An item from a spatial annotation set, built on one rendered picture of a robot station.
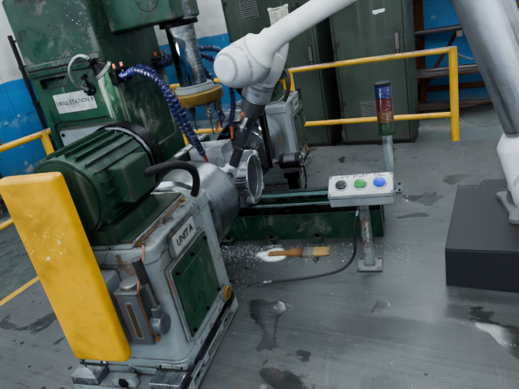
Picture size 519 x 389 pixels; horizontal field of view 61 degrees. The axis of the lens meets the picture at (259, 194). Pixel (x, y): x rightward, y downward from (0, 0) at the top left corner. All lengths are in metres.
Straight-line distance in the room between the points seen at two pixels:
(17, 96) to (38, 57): 5.53
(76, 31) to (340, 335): 1.11
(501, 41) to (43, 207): 0.90
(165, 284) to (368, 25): 3.83
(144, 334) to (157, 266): 0.14
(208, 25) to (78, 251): 6.74
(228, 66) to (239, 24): 3.86
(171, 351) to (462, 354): 0.61
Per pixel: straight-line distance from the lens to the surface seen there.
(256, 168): 1.59
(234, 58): 1.12
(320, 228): 1.47
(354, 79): 4.59
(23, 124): 7.09
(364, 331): 1.11
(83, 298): 0.90
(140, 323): 0.92
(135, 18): 1.44
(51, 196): 0.81
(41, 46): 1.55
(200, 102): 1.42
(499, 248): 1.18
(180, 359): 1.02
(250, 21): 4.91
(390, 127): 1.68
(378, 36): 4.47
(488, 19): 1.00
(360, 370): 1.02
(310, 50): 4.65
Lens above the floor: 1.53
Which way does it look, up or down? 22 degrees down
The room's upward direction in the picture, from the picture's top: 12 degrees counter-clockwise
